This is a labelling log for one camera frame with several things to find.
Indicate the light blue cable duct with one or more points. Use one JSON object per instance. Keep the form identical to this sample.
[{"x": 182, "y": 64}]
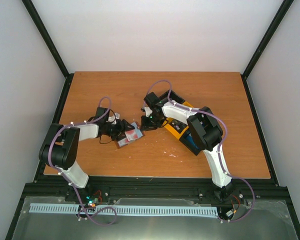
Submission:
[{"x": 127, "y": 210}]

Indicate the black aluminium frame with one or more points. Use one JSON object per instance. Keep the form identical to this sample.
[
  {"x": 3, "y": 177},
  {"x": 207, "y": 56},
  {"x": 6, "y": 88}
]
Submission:
[{"x": 52, "y": 186}]

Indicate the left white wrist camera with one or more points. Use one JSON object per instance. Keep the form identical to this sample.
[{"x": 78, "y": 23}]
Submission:
[{"x": 113, "y": 119}]

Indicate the brown leather card holder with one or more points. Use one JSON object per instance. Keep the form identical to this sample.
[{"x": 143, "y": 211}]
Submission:
[{"x": 135, "y": 125}]

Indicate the right electronics connector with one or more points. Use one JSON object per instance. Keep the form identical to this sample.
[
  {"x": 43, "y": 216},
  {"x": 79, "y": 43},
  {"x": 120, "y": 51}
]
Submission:
[{"x": 235, "y": 204}]

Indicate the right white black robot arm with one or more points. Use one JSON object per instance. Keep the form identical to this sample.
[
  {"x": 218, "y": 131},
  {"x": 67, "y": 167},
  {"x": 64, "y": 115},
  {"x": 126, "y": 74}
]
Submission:
[{"x": 205, "y": 132}]

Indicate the red white card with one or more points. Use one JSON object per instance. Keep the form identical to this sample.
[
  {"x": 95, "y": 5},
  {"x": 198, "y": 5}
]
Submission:
[
  {"x": 133, "y": 135},
  {"x": 122, "y": 142}
]

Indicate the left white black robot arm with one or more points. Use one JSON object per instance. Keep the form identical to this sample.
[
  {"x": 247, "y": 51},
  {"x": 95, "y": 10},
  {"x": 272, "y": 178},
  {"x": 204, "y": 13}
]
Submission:
[{"x": 60, "y": 145}]

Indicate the black bin with blue cards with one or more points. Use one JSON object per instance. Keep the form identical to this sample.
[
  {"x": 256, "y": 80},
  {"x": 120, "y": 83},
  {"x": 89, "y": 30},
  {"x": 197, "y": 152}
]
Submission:
[{"x": 184, "y": 141}]

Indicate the yellow card bin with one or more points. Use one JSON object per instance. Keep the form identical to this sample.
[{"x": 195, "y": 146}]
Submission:
[{"x": 176, "y": 117}]

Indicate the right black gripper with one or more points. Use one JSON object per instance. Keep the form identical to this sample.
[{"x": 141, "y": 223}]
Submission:
[{"x": 146, "y": 127}]

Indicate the blue card stack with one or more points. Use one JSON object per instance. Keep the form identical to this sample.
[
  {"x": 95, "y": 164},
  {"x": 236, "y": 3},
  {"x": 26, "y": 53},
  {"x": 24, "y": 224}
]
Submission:
[{"x": 190, "y": 140}]

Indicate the black bin with red cards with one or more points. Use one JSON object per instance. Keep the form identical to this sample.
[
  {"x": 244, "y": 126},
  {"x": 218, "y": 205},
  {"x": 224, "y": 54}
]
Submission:
[{"x": 173, "y": 97}]

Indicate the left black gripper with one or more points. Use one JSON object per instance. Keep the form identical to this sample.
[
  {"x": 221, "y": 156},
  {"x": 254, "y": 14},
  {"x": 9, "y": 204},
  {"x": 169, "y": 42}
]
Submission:
[{"x": 122, "y": 128}]

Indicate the left electronics board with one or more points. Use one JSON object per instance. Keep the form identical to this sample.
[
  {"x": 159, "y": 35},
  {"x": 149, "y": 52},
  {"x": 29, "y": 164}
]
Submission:
[{"x": 95, "y": 199}]

